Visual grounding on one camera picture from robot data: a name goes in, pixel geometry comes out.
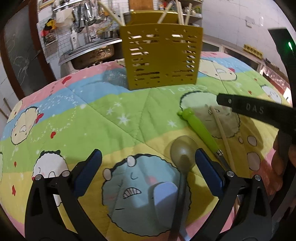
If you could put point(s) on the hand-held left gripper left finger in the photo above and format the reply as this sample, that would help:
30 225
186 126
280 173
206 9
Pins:
89 171

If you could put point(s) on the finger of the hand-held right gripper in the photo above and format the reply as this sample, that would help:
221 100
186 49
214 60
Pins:
252 107

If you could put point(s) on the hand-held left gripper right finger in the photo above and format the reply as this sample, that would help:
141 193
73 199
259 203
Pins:
209 172

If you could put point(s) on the wooden chopstick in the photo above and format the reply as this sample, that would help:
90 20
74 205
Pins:
180 11
111 12
122 18
165 13
189 14
222 139

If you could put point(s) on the yellow slotted utensil holder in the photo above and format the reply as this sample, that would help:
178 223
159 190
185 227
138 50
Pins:
165 58

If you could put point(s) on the row of hanging metal utensils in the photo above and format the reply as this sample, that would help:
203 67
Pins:
86 14

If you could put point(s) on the person's right hand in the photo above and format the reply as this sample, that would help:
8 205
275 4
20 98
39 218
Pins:
278 160

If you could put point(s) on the yellow egg carton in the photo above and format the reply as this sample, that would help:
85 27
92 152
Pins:
253 49

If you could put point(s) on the plastic covered side table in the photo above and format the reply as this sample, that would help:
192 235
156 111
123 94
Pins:
275 71

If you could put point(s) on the kitchen counter cabinet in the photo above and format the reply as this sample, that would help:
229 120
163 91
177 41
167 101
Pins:
231 52

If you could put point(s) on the colourful printed blanket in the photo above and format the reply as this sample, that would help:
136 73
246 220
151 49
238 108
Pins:
92 111

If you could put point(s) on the steel kitchen sink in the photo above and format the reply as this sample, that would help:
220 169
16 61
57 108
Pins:
92 54

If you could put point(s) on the white soap bottle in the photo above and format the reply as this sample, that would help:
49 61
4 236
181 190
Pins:
74 38

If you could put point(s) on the brown door with glass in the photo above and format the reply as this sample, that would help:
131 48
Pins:
20 53

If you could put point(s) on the rectangular wooden cutting board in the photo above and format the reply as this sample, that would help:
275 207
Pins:
141 4

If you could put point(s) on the yellow and red hanging cloth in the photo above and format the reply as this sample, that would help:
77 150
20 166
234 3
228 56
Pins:
50 24

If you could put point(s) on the cream hanging bag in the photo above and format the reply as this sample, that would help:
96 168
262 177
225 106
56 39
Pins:
64 16

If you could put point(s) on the metal utensil rack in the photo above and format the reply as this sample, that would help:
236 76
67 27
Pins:
69 5

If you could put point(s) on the white wall socket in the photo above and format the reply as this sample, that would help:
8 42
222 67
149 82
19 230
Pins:
251 22

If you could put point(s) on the corner wall shelf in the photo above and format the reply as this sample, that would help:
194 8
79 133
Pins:
195 1

